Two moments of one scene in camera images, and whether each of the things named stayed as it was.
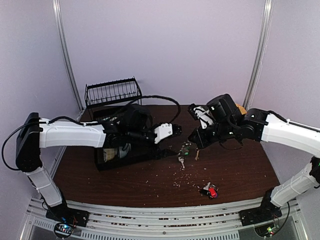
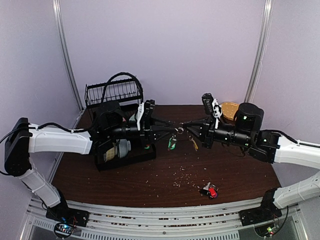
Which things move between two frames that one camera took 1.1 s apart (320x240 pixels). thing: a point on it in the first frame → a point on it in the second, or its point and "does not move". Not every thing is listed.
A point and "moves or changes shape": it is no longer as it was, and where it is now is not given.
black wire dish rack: [118, 90] does not move
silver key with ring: [197, 157] moves or changes shape
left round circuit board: [63, 230] does not move
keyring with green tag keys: [185, 149] → [172, 143]
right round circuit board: [266, 231] does not move
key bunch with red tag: [210, 190] does not move
